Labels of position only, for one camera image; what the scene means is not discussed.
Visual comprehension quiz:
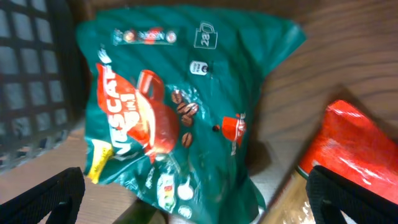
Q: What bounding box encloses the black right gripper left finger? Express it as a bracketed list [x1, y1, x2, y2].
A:
[1, 167, 85, 224]

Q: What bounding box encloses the grey plastic basket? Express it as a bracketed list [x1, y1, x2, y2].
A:
[1, 0, 87, 173]

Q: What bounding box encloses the red spaghetti pasta packet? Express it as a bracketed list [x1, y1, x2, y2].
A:
[264, 99, 398, 224]

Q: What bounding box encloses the green Nescafe coffee bag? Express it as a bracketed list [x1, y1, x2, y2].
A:
[76, 6, 305, 223]

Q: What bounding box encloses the green lid jar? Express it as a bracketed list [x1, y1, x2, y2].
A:
[113, 200, 167, 224]

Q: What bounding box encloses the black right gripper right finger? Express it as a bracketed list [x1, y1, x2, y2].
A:
[306, 166, 397, 224]

